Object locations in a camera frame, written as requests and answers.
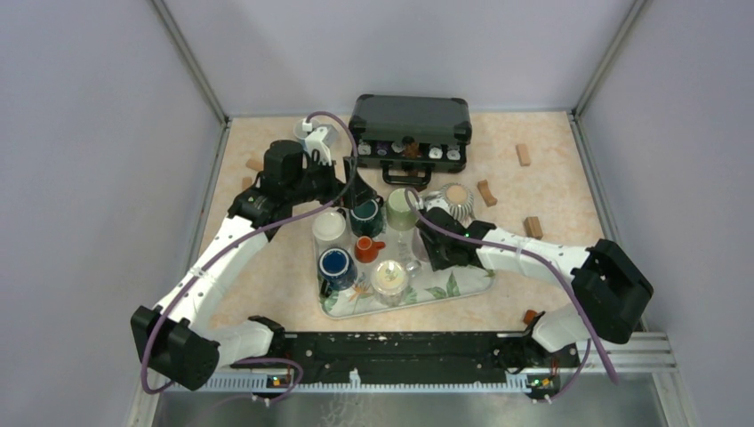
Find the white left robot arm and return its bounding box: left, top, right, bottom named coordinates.
left=131, top=140, right=376, bottom=394

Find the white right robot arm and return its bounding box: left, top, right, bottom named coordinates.
left=416, top=207, right=654, bottom=367

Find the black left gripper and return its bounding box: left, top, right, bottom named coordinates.
left=287, top=153, right=376, bottom=210

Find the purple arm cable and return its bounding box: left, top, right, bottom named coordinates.
left=140, top=111, right=359, bottom=396
left=403, top=187, right=620, bottom=402

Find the dark teal mug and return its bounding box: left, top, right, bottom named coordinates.
left=349, top=198, right=384, bottom=238

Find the small red-brown block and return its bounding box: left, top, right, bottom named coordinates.
left=522, top=310, right=540, bottom=326

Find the dark blue mug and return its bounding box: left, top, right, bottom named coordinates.
left=317, top=247, right=357, bottom=298

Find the grey striped ribbed cup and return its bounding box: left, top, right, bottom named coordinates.
left=423, top=182, right=474, bottom=222

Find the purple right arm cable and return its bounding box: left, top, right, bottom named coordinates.
left=403, top=187, right=620, bottom=402

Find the white ribbed mug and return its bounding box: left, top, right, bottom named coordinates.
left=311, top=210, right=349, bottom=251

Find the dark green carrying case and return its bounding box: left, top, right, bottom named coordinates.
left=349, top=93, right=473, bottom=187

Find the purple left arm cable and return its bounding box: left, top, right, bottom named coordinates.
left=140, top=111, right=359, bottom=396

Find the light green mug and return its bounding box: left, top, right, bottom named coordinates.
left=386, top=188, right=417, bottom=231

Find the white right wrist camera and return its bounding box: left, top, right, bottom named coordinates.
left=418, top=195, right=450, bottom=214

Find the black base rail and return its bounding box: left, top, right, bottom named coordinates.
left=266, top=325, right=581, bottom=394

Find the dark wooden block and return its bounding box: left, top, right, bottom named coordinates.
left=523, top=216, right=544, bottom=240

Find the light wooden block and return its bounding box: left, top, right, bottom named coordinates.
left=477, top=180, right=498, bottom=207

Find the small orange cup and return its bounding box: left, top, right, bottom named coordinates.
left=354, top=236, right=386, bottom=264

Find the wooden block right rear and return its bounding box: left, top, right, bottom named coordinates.
left=516, top=144, right=532, bottom=167

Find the wooden block left upper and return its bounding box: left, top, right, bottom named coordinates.
left=245, top=158, right=264, bottom=172

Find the floral white serving tray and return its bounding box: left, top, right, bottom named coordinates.
left=312, top=202, right=496, bottom=319

